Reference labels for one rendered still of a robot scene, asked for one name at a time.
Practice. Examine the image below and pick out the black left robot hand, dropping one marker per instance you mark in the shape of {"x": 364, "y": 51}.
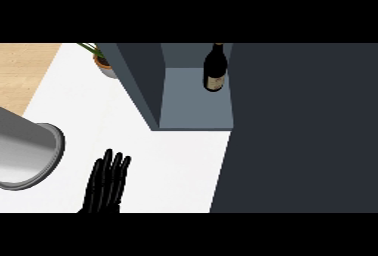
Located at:
{"x": 106, "y": 186}

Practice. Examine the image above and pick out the grey cabinet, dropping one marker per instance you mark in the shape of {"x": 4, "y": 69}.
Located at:
{"x": 187, "y": 100}

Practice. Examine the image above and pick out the dark wine bottle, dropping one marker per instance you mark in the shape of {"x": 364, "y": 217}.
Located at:
{"x": 215, "y": 68}

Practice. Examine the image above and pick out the grey metal sink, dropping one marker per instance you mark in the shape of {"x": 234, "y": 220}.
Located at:
{"x": 24, "y": 153}

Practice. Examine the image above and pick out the potted green plant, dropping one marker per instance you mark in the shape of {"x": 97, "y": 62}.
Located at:
{"x": 103, "y": 61}

